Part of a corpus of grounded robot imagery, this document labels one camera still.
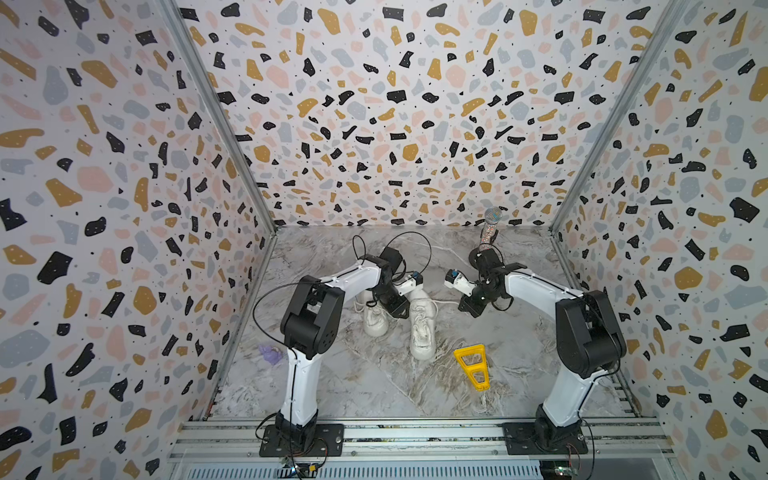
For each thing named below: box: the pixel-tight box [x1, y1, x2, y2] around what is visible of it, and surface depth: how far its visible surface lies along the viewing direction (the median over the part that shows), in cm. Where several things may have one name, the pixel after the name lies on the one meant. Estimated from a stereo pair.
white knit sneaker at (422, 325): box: [407, 290, 436, 361], surface depth 90 cm
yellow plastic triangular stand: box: [454, 344, 491, 392], surface depth 88 cm
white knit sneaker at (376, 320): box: [354, 290, 391, 337], surface depth 92 cm
